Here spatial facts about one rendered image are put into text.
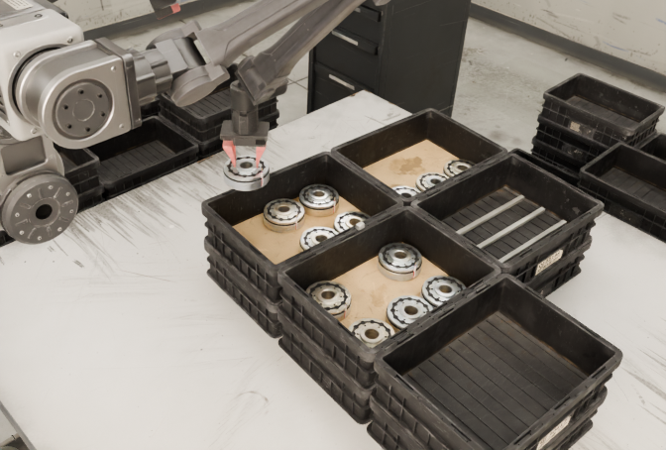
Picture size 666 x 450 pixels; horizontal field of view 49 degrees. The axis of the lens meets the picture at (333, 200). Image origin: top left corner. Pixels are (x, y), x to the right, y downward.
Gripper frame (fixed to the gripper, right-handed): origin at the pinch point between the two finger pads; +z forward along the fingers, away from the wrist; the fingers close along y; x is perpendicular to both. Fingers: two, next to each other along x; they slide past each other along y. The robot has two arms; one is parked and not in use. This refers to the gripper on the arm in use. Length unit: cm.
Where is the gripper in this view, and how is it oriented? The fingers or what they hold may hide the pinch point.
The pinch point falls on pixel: (246, 163)
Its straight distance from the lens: 166.5
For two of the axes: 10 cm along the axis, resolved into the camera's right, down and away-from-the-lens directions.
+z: -0.4, 8.1, 5.8
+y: -10.0, -0.3, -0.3
